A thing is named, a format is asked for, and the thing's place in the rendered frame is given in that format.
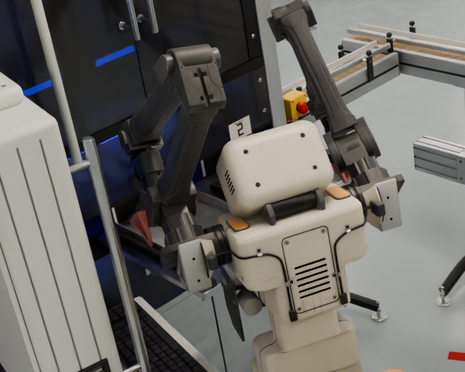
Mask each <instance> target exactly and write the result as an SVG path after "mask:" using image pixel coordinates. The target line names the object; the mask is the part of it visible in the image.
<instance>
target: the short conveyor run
mask: <svg viewBox="0 0 465 372"><path fill-rule="evenodd" d="M375 46H377V41H373V42H371V43H369V44H367V45H365V46H363V47H361V48H359V49H357V50H355V51H353V52H351V53H350V54H348V55H345V54H344V50H342V49H343V45H342V44H339V45H338V46H337V47H338V49H339V50H340V51H339V52H338V56H339V59H338V60H336V61H334V62H332V63H330V64H328V65H326V66H327V67H328V70H329V72H330V73H331V76H332V78H333V80H334V82H335V84H336V86H337V88H338V90H339V92H340V95H341V97H342V99H343V101H344V102H345V104H346V105H347V104H349V103H350V102H352V101H354V100H356V99H358V98H359V97H361V96H363V95H365V94H367V93H368V92H371V91H372V90H374V89H376V88H378V87H380V86H381V85H383V84H385V83H387V82H388V81H390V80H392V79H394V78H396V77H398V76H400V70H399V55H398V53H397V52H392V53H389V52H384V51H385V50H387V49H390V43H387V44H385V45H383V46H381V47H379V48H378V49H374V48H373V47H375ZM288 89H294V90H297V91H300V92H305V93H306V92H307V91H306V80H305V78H304V77H302V78H301V79H299V80H296V81H295V82H293V83H290V84H289V85H287V86H284V87H283V88H282V91H283V92H284V91H286V90H288ZM308 101H309V97H308V95H307V94H306V102H308ZM301 120H307V121H309V122H311V123H315V122H316V121H317V120H316V119H315V117H314V115H313V116H311V114H310V112H309V111H308V113H306V114H304V115H303V116H301V117H298V121H301Z"/></svg>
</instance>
